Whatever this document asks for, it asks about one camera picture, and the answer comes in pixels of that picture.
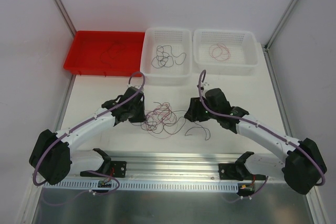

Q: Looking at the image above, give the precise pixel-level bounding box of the white right mesh basket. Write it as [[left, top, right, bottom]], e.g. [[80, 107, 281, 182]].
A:
[[193, 29, 259, 76]]

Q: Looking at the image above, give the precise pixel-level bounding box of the white mesh basket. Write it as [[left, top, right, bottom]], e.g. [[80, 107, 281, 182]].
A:
[[193, 29, 259, 76], [140, 27, 192, 86]]

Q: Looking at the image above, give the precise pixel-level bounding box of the white slotted cable duct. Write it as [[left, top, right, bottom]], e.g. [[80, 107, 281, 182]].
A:
[[44, 179, 238, 193]]

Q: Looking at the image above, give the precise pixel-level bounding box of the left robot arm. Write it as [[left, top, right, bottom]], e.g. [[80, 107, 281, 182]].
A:
[[29, 87, 145, 186]]

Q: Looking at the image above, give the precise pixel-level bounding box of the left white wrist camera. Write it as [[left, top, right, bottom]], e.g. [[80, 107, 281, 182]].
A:
[[127, 83, 143, 91]]

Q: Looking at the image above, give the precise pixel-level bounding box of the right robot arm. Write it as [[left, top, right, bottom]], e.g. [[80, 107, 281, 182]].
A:
[[184, 88, 327, 195]]

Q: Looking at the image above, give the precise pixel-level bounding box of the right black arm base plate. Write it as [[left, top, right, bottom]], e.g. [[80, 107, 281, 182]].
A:
[[218, 163, 239, 180]]

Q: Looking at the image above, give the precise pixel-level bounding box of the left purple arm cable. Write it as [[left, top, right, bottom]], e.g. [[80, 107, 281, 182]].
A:
[[33, 71, 147, 186]]

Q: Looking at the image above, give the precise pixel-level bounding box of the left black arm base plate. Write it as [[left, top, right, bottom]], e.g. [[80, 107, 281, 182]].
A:
[[108, 161, 127, 178]]

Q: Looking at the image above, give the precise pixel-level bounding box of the coloured wire bundle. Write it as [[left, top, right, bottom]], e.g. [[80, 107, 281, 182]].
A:
[[140, 101, 212, 141]]

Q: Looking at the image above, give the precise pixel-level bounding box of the red plastic tray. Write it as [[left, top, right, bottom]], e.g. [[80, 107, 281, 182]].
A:
[[64, 30, 145, 77]]

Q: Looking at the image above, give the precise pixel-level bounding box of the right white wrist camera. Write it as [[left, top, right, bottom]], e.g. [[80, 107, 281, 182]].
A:
[[197, 82, 211, 90]]

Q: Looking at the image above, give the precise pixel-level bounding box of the white middle mesh basket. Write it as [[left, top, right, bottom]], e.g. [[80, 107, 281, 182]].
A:
[[140, 27, 192, 86]]

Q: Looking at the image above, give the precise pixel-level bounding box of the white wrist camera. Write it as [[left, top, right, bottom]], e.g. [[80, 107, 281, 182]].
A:
[[197, 82, 211, 90], [127, 83, 143, 91]]

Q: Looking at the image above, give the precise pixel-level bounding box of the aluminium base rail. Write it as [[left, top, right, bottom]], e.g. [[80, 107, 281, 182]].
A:
[[68, 151, 289, 185]]

